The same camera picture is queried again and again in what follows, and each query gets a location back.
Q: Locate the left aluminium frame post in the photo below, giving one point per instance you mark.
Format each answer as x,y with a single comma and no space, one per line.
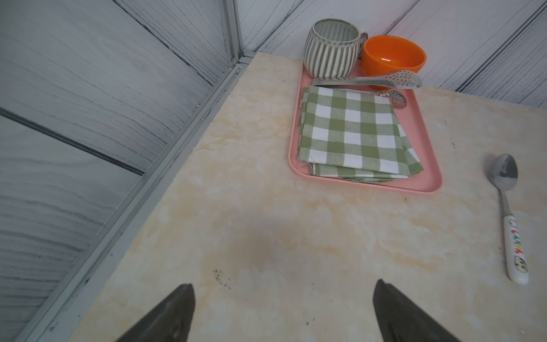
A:
231,30

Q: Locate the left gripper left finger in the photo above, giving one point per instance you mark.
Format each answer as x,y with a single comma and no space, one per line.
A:
170,320

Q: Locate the green checkered cloth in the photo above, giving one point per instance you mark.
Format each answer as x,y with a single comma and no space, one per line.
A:
353,136

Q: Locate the metal utensil on tray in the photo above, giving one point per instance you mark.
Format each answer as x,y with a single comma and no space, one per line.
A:
405,80

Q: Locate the metal spoon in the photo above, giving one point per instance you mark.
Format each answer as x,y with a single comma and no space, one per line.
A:
503,174

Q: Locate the orange bowl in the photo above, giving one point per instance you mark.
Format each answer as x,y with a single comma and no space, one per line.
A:
388,54

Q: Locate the pink tray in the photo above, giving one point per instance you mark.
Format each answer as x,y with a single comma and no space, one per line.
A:
427,182

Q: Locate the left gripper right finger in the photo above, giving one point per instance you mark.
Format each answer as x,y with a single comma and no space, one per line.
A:
400,319

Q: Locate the striped grey mug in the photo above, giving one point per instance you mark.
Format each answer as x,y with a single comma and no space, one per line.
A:
332,49

